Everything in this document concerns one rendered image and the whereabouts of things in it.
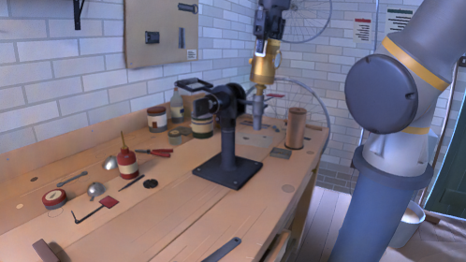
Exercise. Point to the black frame clip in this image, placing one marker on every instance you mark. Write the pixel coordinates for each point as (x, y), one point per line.
(191, 81)

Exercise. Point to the brown block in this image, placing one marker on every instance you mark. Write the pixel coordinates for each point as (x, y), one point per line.
(43, 251)

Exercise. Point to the white red notice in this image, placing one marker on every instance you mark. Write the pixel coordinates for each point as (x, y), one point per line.
(362, 31)

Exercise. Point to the grey post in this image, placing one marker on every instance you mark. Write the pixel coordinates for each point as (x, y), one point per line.
(257, 113)

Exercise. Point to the tan tool board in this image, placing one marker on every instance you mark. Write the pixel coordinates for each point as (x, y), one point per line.
(164, 21)

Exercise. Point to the red oil can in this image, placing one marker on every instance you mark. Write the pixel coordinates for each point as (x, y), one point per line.
(127, 164)

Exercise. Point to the red pliers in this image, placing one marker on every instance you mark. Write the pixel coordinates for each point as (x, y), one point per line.
(160, 153)

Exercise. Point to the red round tin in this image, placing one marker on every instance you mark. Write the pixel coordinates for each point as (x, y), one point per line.
(54, 199)

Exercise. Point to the grey wrench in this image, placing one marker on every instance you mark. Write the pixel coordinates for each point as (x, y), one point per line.
(72, 178)

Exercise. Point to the clear glass bottle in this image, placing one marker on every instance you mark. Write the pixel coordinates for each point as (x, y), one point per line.
(177, 107)

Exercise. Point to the brass carbide lamp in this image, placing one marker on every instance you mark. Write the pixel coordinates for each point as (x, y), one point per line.
(263, 65)

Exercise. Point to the black pick tool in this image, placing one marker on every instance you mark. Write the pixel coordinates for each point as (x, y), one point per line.
(131, 183)

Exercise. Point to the black shelf bracket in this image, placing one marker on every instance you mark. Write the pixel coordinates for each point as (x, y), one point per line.
(77, 14)

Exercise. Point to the white bucket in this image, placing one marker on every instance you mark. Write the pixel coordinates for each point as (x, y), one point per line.
(409, 225)

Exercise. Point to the cream banded dark tin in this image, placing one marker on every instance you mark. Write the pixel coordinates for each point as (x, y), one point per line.
(202, 127)

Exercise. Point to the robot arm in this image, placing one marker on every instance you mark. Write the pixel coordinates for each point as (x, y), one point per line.
(400, 91)

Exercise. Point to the small green tin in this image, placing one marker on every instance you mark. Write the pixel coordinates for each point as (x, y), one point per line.
(174, 138)

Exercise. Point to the brown cylinder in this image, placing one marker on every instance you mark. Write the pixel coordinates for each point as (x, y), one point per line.
(295, 127)

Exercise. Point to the bicycle wheel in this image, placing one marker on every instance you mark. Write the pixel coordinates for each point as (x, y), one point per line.
(320, 105)
(327, 21)

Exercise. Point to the grey square plate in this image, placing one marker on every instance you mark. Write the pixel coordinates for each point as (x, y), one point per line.
(280, 153)

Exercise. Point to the red lever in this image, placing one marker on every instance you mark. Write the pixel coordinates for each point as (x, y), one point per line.
(275, 95)

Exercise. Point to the beige floor cloth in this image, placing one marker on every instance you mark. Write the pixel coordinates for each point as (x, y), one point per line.
(437, 244)

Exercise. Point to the black disc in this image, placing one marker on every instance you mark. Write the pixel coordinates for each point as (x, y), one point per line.
(150, 183)

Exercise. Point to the green door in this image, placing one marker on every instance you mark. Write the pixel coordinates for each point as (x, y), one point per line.
(451, 174)

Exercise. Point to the white tin brown lid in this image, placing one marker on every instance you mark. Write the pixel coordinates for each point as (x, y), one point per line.
(157, 120)

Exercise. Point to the white green notice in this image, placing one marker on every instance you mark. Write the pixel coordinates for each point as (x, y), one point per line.
(398, 20)

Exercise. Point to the silver bell dome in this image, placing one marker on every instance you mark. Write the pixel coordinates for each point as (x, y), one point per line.
(110, 164)
(96, 189)

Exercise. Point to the dark bracket stand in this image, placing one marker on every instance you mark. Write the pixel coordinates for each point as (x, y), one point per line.
(227, 160)

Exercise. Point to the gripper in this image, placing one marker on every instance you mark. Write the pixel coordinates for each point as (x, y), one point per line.
(271, 20)

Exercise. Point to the grey flat bar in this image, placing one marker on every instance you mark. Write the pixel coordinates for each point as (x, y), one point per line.
(222, 249)

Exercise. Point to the dark grey round lid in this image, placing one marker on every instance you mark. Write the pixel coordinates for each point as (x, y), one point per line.
(184, 130)

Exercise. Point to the wooden workbench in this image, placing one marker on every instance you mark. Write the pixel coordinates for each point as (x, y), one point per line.
(302, 204)

